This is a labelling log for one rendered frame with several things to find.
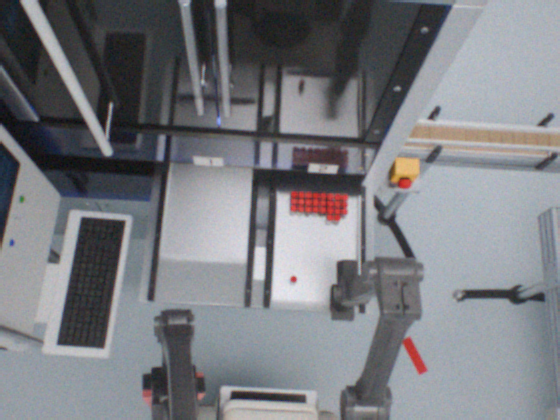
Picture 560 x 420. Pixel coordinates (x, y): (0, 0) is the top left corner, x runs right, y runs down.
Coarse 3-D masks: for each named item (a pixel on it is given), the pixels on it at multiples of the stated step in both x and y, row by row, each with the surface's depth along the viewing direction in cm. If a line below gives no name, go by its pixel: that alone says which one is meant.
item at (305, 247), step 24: (288, 216) 193; (288, 240) 190; (312, 240) 191; (336, 240) 191; (360, 240) 188; (288, 264) 188; (312, 264) 188; (360, 264) 186; (288, 288) 186; (312, 288) 186
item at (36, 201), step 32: (0, 128) 150; (0, 160) 150; (0, 192) 152; (32, 192) 174; (0, 224) 154; (32, 224) 176; (0, 256) 157; (32, 256) 178; (0, 288) 159; (32, 288) 181; (0, 320) 160; (32, 320) 183
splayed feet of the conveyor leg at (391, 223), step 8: (376, 200) 277; (376, 208) 277; (384, 208) 275; (384, 224) 276; (392, 224) 273; (392, 232) 275; (400, 232) 273; (400, 240) 274; (408, 248) 274; (408, 256) 275
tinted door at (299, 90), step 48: (240, 0) 113; (288, 0) 112; (336, 0) 112; (384, 0) 111; (240, 48) 128; (288, 48) 127; (336, 48) 126; (384, 48) 125; (240, 96) 147; (288, 96) 146; (336, 96) 144
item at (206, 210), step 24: (192, 168) 196; (216, 168) 197; (240, 168) 197; (168, 192) 192; (192, 192) 194; (216, 192) 194; (240, 192) 195; (168, 216) 191; (192, 216) 191; (216, 216) 192; (240, 216) 192; (168, 240) 188; (192, 240) 189; (216, 240) 189; (240, 240) 190
